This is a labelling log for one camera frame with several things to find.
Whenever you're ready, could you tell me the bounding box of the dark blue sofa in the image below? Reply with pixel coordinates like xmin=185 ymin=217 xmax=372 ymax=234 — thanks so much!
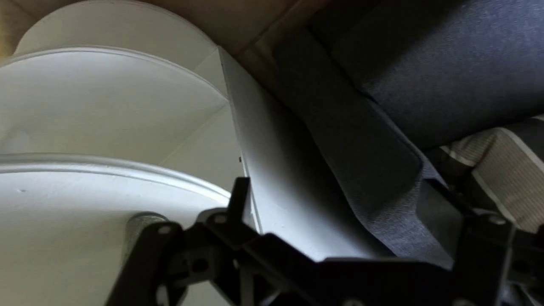
xmin=236 ymin=0 xmax=544 ymax=269

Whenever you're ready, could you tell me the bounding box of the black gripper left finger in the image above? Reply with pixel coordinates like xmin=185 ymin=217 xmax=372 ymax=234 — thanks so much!
xmin=103 ymin=176 xmax=341 ymax=306

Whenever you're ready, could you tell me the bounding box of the blue white striped pillow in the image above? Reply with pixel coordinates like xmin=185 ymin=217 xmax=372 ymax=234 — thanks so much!
xmin=440 ymin=116 xmax=544 ymax=235

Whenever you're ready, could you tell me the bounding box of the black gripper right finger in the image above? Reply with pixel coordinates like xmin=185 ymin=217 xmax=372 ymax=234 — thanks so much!
xmin=440 ymin=181 xmax=544 ymax=306

